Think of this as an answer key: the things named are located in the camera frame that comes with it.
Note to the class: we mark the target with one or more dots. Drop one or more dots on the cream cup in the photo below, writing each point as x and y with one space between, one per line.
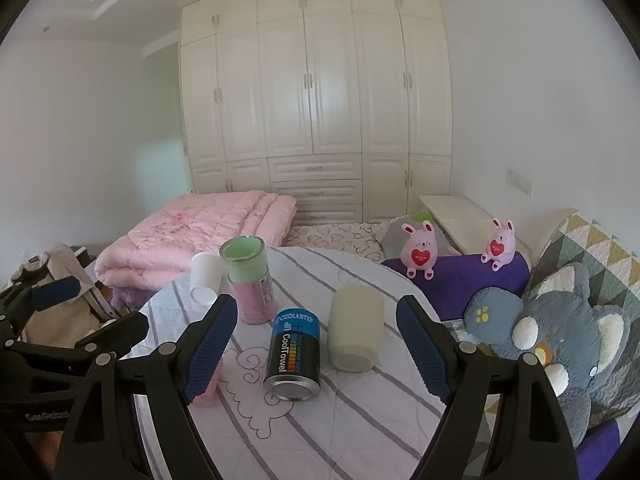
355 330

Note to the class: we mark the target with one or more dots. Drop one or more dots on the cream wardrobe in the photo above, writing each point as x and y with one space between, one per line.
320 110

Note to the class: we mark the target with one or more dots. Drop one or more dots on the purple cloth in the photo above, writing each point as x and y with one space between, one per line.
600 452

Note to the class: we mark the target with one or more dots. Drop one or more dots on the white bedside shelf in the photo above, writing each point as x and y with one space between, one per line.
460 215

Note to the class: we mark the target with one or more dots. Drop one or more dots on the green and pink cup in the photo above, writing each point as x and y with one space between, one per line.
250 290

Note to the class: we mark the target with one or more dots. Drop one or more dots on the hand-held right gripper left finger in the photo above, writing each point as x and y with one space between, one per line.
210 352

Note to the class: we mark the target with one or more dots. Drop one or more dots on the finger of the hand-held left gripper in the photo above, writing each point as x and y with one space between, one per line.
57 292
117 330

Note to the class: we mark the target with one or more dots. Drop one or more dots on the pink folded quilt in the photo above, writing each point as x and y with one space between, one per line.
200 230

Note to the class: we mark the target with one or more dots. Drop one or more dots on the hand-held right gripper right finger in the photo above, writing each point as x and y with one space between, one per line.
421 355

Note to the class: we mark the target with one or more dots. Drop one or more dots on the lavender folded blanket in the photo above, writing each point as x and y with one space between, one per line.
127 299

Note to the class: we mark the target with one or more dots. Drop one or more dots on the purple cushion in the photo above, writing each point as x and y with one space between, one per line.
460 282

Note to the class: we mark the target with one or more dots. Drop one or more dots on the beige bag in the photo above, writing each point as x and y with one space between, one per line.
55 320

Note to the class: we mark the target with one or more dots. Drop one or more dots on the heart print bed sheet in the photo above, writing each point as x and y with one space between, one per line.
340 237

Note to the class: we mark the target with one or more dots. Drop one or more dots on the green patchwork cushion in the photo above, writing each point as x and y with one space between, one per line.
600 255

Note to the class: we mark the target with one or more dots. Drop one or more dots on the white cup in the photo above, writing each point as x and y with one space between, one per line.
206 275

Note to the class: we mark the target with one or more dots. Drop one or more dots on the pink bunny toy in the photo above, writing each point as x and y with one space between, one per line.
499 247
420 255

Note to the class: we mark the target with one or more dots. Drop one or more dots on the wall switch panel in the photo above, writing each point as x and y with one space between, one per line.
518 180

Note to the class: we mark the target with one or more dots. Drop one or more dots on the black and blue can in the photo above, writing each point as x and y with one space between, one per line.
292 355

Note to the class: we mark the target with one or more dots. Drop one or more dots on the grey plush koala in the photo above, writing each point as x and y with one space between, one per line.
565 320

